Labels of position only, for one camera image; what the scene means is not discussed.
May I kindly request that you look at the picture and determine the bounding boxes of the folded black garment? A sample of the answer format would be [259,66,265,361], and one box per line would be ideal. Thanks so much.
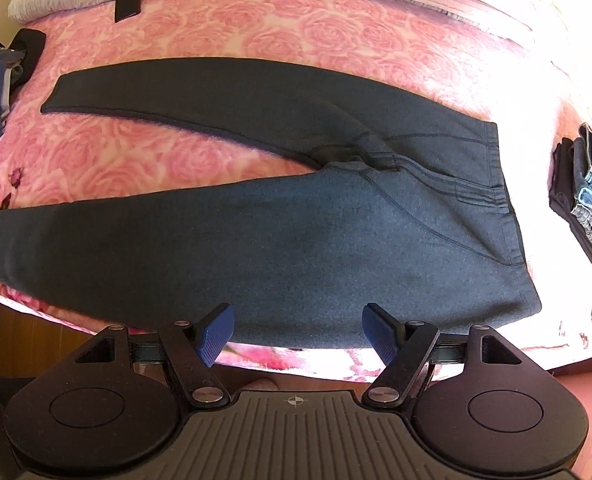
[548,140,592,281]

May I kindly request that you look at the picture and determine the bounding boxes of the pink rose blanket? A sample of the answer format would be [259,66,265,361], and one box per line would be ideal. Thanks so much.
[0,0,592,382]

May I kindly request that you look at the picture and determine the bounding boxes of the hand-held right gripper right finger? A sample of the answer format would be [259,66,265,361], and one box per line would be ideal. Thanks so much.
[362,302,524,406]

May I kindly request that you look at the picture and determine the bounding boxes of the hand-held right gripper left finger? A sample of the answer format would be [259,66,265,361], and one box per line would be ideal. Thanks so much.
[73,302,237,408]

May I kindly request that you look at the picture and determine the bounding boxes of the dark grey sweatpants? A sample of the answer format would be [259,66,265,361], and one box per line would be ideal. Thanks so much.
[0,56,543,352]

